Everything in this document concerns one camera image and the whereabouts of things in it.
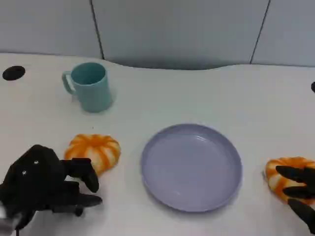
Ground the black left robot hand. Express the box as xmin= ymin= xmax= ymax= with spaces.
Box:
xmin=0 ymin=144 xmax=103 ymax=217

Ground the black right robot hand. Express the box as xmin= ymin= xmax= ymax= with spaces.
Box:
xmin=275 ymin=165 xmax=315 ymax=235

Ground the orange white toy bread roll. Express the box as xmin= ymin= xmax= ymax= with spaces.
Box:
xmin=264 ymin=156 xmax=315 ymax=205
xmin=64 ymin=134 xmax=122 ymax=177

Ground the pale green mug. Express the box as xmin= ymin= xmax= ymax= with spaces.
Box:
xmin=62 ymin=62 xmax=114 ymax=114

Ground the lilac plate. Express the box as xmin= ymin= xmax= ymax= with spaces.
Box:
xmin=141 ymin=123 xmax=244 ymax=213

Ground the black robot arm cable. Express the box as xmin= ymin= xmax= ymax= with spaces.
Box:
xmin=15 ymin=209 xmax=36 ymax=236

